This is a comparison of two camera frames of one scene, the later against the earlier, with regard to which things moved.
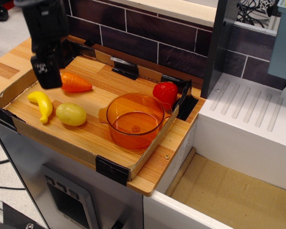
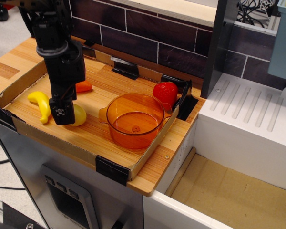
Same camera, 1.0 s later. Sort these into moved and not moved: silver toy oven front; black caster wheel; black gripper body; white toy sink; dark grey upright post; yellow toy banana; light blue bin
Moved: black gripper body
Not moved: light blue bin; silver toy oven front; yellow toy banana; black caster wheel; white toy sink; dark grey upright post
